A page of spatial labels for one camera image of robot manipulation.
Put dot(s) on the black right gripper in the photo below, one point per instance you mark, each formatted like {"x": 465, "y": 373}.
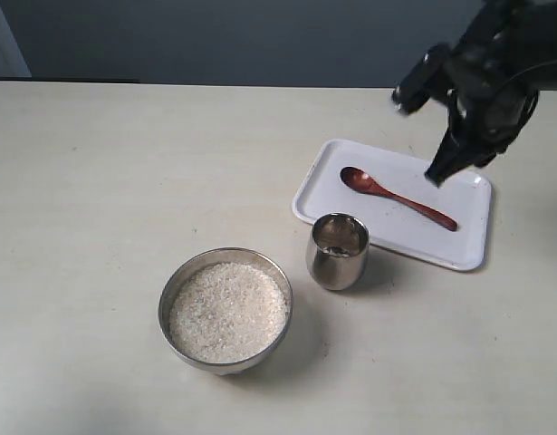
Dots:
{"x": 486, "y": 115}

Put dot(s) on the brown wooden spoon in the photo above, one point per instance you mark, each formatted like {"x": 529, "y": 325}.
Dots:
{"x": 363, "y": 183}

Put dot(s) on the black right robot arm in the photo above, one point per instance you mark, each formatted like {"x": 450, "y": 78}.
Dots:
{"x": 522, "y": 35}

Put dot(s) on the stainless steel cup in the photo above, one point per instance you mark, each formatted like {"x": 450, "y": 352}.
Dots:
{"x": 337, "y": 251}

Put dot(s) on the steel bowl of rice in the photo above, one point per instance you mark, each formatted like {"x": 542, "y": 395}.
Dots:
{"x": 226, "y": 310}

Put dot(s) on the white plastic tray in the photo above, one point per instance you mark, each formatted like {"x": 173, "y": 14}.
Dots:
{"x": 466, "y": 198}

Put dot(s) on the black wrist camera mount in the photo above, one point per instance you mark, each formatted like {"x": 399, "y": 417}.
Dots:
{"x": 426, "y": 81}

